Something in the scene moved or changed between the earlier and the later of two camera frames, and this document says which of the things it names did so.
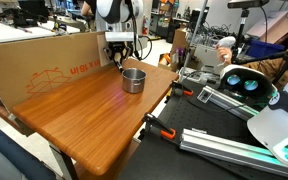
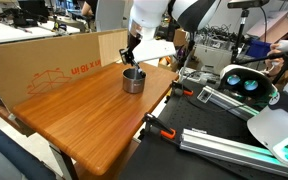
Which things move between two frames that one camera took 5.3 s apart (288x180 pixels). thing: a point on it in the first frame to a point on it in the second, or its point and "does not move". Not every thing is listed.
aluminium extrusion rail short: [202, 142] does not move
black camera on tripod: [244, 5] does not move
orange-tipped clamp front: [149, 118] does not move
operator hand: [225, 53] to [273, 65]
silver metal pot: [133, 80] does not move
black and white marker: [119, 66] to [142, 72]
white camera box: [119, 36] to [145, 49]
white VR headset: [248, 83] does not move
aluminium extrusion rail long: [208, 94] does not move
